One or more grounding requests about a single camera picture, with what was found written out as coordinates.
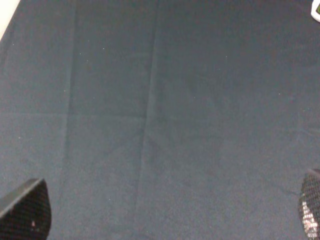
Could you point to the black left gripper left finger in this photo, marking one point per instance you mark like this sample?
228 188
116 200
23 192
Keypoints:
25 212

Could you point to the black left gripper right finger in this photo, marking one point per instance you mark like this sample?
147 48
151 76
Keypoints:
309 204

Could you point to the black tablecloth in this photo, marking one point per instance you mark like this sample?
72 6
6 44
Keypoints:
163 119

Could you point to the white milk bottle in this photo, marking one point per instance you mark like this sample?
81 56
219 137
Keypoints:
315 10

